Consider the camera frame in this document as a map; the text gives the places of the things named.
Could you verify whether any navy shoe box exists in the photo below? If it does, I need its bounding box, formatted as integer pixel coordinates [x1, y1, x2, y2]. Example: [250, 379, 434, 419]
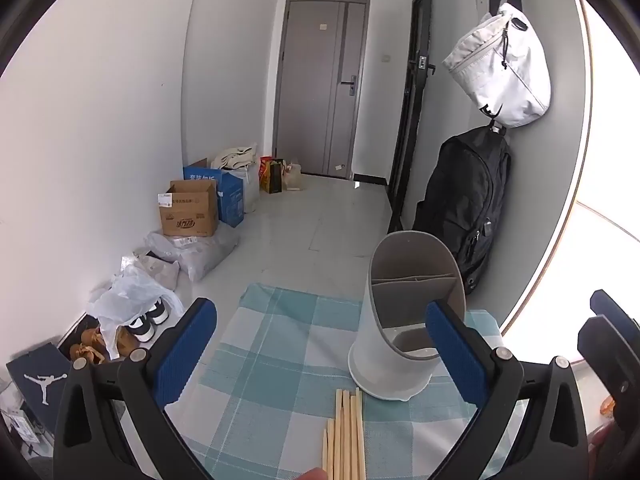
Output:
[6, 344, 71, 421]

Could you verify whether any grey mailer bag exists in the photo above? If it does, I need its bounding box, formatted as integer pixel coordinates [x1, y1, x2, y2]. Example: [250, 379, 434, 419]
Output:
[145, 222, 240, 282]

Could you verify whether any teal checked cloth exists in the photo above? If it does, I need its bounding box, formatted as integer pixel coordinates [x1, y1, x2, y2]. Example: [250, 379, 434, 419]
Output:
[192, 282, 503, 480]

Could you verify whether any grey entrance door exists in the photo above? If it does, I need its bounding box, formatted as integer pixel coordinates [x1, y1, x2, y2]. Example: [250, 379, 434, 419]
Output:
[272, 0, 372, 181]

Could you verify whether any brown cardboard box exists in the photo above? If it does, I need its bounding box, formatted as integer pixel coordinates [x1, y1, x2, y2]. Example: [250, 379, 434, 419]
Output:
[159, 180, 219, 237]

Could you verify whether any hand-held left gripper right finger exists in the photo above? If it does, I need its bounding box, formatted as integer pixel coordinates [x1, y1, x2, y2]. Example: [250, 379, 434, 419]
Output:
[425, 300, 588, 480]

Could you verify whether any beige mailer bag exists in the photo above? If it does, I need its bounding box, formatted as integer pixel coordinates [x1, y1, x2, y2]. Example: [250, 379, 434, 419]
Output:
[132, 252, 180, 291]

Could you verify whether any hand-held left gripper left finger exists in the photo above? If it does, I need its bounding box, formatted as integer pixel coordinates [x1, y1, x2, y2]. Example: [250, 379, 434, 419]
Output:
[52, 297, 218, 480]

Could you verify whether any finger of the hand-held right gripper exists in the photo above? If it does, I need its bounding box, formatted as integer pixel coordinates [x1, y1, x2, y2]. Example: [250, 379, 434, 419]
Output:
[577, 314, 640, 426]
[590, 289, 640, 333]

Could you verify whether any brown shoe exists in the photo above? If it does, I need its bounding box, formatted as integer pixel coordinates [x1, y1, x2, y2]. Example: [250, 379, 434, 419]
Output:
[70, 342, 108, 363]
[82, 325, 138, 361]

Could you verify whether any bundle of beige chopsticks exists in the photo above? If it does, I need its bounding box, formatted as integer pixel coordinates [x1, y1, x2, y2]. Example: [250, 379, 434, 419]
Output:
[322, 387, 367, 480]

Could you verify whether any white printed packet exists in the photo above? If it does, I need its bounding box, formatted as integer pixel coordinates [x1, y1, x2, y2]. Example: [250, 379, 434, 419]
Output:
[0, 400, 41, 456]

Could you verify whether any blue printed box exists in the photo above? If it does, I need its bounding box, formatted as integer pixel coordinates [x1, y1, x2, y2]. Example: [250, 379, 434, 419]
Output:
[183, 159, 246, 227]

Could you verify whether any black metal door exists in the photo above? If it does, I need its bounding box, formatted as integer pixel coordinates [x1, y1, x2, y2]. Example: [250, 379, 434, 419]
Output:
[387, 0, 436, 233]

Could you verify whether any white plastic bin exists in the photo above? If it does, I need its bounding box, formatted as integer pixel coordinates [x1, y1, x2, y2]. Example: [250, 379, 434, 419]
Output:
[230, 167, 261, 211]

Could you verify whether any white utensil holder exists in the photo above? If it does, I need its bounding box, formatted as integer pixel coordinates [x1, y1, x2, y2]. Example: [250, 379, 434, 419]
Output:
[347, 230, 467, 402]

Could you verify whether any black paper bag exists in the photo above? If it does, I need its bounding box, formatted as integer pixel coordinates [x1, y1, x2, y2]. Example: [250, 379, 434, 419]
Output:
[262, 158, 287, 194]

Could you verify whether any cream canvas bag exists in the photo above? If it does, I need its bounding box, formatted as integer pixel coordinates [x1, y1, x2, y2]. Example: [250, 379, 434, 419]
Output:
[211, 146, 258, 171]

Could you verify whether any white sling bag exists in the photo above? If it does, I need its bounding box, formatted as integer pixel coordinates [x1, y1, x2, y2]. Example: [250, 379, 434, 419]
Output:
[442, 0, 551, 128]

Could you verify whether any white plastic bag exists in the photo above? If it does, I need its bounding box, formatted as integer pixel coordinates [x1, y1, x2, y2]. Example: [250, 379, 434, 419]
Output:
[89, 265, 185, 361]

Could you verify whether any beige plastic bag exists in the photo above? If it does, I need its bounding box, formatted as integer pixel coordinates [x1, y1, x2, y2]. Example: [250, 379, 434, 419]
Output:
[284, 160, 304, 192]

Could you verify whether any black backpack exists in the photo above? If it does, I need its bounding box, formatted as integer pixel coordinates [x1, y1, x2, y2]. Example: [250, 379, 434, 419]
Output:
[412, 125, 512, 296]

